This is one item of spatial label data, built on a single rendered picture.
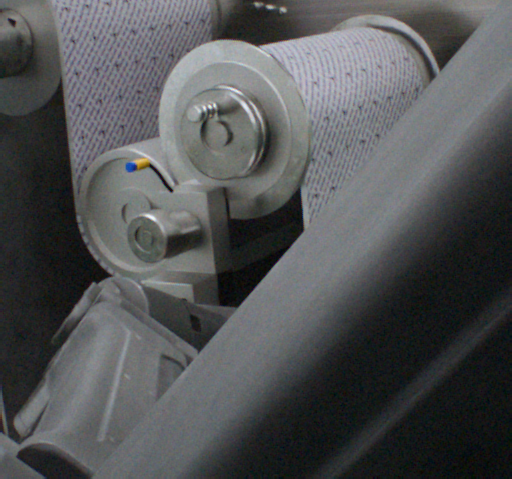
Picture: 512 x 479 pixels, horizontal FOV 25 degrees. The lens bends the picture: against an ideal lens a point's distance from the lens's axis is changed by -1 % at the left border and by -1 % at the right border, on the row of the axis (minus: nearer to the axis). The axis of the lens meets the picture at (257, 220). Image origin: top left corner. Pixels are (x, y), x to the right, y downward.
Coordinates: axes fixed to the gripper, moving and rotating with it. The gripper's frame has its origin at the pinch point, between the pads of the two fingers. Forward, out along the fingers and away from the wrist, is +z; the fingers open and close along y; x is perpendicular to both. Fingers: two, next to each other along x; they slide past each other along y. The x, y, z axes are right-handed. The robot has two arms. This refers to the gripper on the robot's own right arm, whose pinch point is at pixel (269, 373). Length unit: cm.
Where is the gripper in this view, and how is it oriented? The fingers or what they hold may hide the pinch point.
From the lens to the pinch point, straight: 89.7
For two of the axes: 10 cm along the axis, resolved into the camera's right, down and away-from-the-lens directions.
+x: 1.7, -9.6, 2.2
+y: 8.4, 0.2, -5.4
